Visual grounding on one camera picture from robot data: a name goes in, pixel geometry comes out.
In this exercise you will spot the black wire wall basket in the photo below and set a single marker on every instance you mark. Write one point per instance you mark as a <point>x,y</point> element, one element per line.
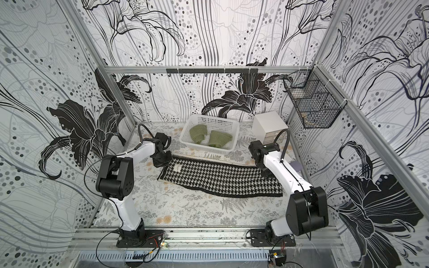
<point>315,105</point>

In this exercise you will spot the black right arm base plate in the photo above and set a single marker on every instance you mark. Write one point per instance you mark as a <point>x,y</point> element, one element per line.
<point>262,238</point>

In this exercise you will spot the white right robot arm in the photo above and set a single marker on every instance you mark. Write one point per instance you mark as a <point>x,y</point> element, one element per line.
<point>307,208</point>

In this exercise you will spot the black white patterned scarf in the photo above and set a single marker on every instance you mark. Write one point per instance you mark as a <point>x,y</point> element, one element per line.
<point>220,179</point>

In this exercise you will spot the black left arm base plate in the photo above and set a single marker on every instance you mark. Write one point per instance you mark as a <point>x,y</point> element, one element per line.
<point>140,239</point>

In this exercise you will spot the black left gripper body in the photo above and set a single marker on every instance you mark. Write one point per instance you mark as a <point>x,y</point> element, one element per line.
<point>161,158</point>

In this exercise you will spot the white mini drawer cabinet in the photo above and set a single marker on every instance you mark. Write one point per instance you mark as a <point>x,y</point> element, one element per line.
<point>266,126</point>

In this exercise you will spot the black wall hook rail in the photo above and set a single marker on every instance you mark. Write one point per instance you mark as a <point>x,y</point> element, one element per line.
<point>212,70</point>

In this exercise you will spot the white slotted cable duct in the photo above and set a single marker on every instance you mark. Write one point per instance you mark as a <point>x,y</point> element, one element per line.
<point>176,255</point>

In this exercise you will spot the green knitted scarf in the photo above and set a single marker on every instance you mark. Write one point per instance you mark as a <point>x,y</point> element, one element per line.
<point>219,139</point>
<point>198,133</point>

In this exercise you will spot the lavender flat pad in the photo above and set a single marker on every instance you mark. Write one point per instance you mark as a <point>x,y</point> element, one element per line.
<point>297,166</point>

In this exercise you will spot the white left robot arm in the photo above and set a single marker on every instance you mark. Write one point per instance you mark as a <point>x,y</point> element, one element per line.
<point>116,179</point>

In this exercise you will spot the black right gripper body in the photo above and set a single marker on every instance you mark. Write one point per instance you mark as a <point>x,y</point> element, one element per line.
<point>266,170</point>

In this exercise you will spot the white plastic laundry basket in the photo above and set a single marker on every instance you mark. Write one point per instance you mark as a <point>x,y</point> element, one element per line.
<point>213,123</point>

